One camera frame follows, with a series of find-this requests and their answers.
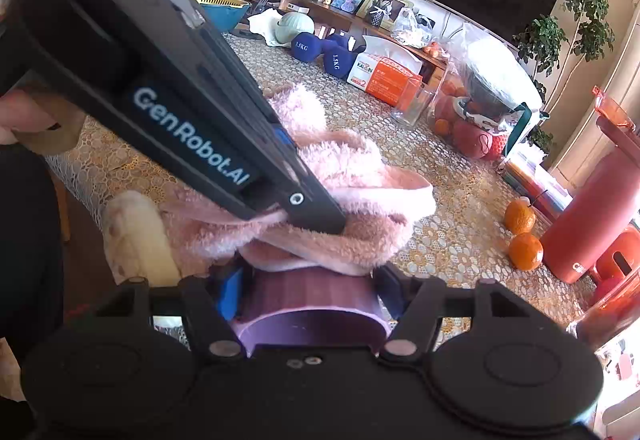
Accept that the pink towel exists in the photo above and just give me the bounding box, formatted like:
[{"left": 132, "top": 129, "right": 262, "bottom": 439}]
[{"left": 170, "top": 82, "right": 436, "bottom": 277}]

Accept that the cream plush toy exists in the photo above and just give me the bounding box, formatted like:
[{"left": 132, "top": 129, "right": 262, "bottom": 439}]
[{"left": 102, "top": 190, "right": 181, "bottom": 283}]

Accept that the photo frame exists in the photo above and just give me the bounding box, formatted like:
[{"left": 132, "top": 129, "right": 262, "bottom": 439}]
[{"left": 382, "top": 0, "right": 416, "bottom": 28}]

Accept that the orange white tissue box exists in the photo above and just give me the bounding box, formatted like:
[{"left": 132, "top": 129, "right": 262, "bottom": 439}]
[{"left": 347, "top": 35, "right": 423, "bottom": 103}]

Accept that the person's left hand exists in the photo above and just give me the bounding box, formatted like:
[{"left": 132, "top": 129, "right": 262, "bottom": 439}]
[{"left": 0, "top": 87, "right": 61, "bottom": 146}]

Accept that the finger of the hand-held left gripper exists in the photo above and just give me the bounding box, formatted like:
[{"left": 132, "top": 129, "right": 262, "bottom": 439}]
[
  {"left": 269, "top": 116, "right": 332, "bottom": 196},
  {"left": 244, "top": 184, "right": 347, "bottom": 236}
]

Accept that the red water bottle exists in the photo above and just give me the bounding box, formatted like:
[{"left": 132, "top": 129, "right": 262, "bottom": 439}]
[{"left": 540, "top": 87, "right": 640, "bottom": 285}]

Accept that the pink ribbed cup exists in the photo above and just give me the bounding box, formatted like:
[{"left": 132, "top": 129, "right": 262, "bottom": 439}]
[{"left": 235, "top": 265, "right": 391, "bottom": 351}]

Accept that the blue bowl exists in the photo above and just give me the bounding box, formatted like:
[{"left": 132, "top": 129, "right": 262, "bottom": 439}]
[{"left": 200, "top": 0, "right": 251, "bottom": 33}]

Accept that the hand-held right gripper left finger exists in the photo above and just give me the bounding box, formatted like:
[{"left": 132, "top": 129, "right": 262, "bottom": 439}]
[{"left": 107, "top": 265, "right": 249, "bottom": 362}]

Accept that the orange with stem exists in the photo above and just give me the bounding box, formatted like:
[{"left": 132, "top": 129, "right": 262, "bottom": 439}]
[{"left": 503, "top": 197, "right": 537, "bottom": 235}]

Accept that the tall green houseplant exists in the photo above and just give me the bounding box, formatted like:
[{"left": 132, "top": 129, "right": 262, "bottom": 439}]
[{"left": 515, "top": 0, "right": 616, "bottom": 88}]

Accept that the blue dumbbell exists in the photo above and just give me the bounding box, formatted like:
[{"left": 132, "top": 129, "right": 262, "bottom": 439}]
[
  {"left": 290, "top": 31, "right": 326, "bottom": 62},
  {"left": 322, "top": 37, "right": 363, "bottom": 80}
]

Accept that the clear plastic bag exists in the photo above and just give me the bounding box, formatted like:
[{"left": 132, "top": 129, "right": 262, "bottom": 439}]
[{"left": 392, "top": 10, "right": 436, "bottom": 46}]

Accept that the white cloth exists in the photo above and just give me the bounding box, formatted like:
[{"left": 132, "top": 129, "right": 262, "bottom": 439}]
[{"left": 248, "top": 10, "right": 301, "bottom": 48}]

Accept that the plastic bag of red fruit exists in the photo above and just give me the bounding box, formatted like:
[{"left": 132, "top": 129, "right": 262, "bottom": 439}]
[{"left": 432, "top": 70, "right": 506, "bottom": 162}]

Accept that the blender under plastic bag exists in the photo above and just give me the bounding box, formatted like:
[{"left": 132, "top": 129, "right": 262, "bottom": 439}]
[{"left": 457, "top": 22, "right": 543, "bottom": 121}]

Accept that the stack of folders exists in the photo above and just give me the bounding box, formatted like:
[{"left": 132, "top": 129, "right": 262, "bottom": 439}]
[{"left": 500, "top": 145, "right": 573, "bottom": 221}]

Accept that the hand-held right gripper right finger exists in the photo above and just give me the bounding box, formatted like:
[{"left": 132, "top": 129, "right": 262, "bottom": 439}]
[{"left": 372, "top": 262, "right": 531, "bottom": 363}]

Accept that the clear drinking glass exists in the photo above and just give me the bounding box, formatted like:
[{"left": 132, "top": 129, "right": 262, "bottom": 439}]
[{"left": 392, "top": 87, "right": 436, "bottom": 127}]

